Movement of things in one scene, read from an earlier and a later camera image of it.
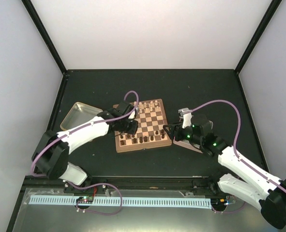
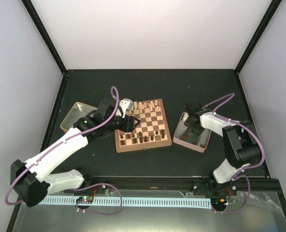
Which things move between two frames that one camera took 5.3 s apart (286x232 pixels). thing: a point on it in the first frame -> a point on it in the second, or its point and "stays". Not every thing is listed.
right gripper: [174, 127] -> [187, 123]
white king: [141, 107] stays
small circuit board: [84, 199] stays
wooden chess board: [151, 133] stays
